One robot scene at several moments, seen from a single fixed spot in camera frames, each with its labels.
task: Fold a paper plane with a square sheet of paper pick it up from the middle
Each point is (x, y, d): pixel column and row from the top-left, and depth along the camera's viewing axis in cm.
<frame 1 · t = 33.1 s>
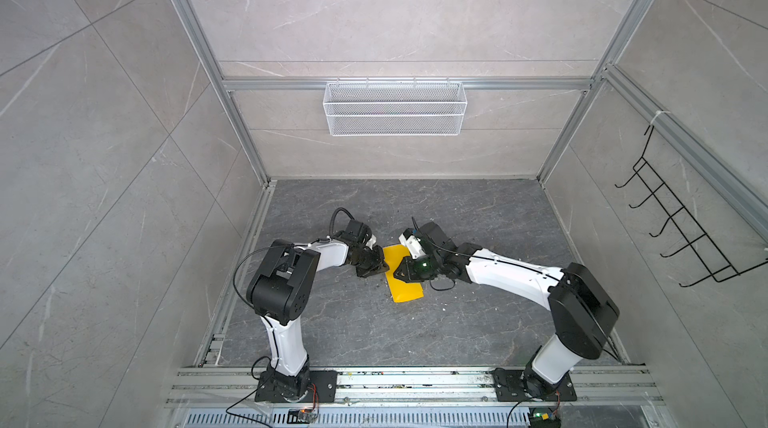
left hand: (389, 261, 95), fingers closed
right hand: (394, 273, 84), fingers closed
yellow square paper sheet: (401, 290, 90), point 2 cm above the table

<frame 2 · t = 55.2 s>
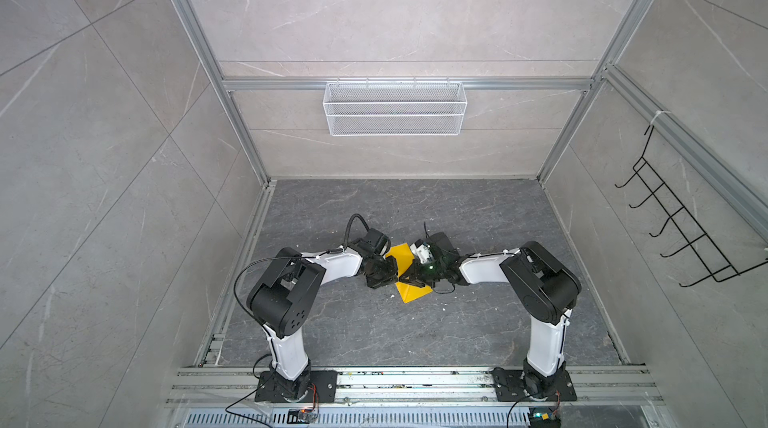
left hand: (401, 273, 92), fingers closed
right hand: (400, 277, 93), fingers closed
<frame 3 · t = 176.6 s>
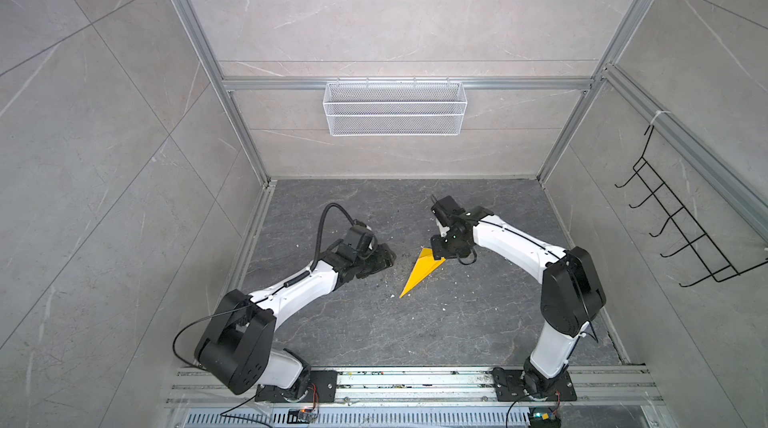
left hand: (390, 253, 86), fingers open
right hand: (440, 250, 90), fingers open
yellow square paper sheet: (424, 267, 95), point 2 cm above the table

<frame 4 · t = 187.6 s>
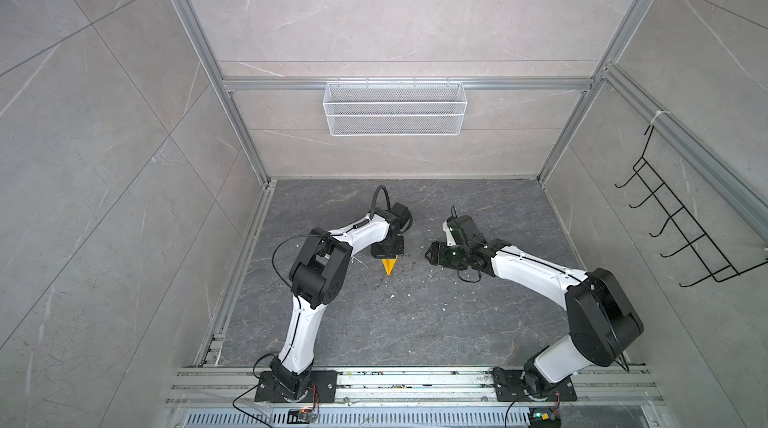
left hand: (393, 249, 98), fingers closed
right hand: (432, 253, 90), fingers open
yellow square paper sheet: (389, 264, 97), on the table

